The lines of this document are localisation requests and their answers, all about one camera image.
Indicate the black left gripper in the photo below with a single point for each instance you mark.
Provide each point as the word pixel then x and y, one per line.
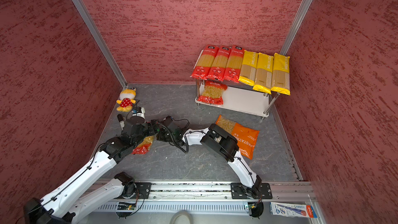
pixel 138 141

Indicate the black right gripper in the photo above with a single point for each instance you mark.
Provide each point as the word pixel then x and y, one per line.
pixel 160 127

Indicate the red macaroni bag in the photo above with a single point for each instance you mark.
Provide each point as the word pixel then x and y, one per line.
pixel 212 93
pixel 145 146

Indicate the red spaghetti bag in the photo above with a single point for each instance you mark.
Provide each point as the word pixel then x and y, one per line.
pixel 204 62
pixel 234 63
pixel 219 64

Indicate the yellow spaghetti bag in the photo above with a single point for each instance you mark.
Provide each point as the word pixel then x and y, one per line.
pixel 281 74
pixel 264 71
pixel 248 68

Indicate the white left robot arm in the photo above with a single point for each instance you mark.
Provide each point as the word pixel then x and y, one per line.
pixel 80 180

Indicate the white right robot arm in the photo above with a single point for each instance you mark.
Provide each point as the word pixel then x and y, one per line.
pixel 222 145

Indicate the grey marker pen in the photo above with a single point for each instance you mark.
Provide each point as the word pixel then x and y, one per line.
pixel 121 120

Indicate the yellow plush toy red dress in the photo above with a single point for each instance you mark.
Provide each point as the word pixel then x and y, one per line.
pixel 126 100

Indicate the orange macaroni bag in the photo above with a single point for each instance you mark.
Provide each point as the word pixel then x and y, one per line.
pixel 246 137

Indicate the blue white box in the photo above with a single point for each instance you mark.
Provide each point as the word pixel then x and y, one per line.
pixel 292 210

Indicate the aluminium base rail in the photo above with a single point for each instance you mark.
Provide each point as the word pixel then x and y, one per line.
pixel 208 196

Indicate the left aluminium corner post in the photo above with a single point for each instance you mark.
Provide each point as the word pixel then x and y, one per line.
pixel 84 13

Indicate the aluminium corner post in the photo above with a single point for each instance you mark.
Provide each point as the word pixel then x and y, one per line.
pixel 84 13
pixel 298 19

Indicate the right aluminium corner post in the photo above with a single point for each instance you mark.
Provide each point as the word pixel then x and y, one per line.
pixel 298 19

